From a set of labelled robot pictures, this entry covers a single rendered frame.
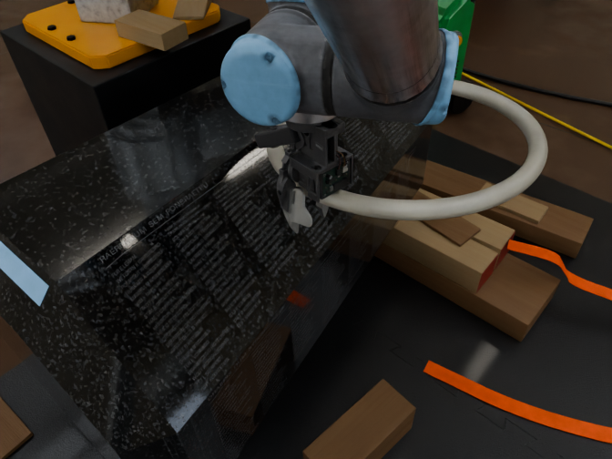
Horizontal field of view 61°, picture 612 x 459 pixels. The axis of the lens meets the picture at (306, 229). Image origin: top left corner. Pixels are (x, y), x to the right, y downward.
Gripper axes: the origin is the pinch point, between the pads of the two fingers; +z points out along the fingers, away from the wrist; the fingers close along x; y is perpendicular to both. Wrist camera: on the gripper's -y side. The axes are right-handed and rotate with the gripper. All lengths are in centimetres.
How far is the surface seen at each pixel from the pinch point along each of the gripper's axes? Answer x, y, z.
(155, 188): -13.1, -30.3, 3.2
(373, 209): 2.4, 12.7, -7.5
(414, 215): 5.9, 17.4, -7.0
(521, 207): 116, -15, 69
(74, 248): -31.5, -25.4, 4.1
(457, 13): 157, -84, 23
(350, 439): 5, 6, 72
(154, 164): -9.4, -37.3, 2.7
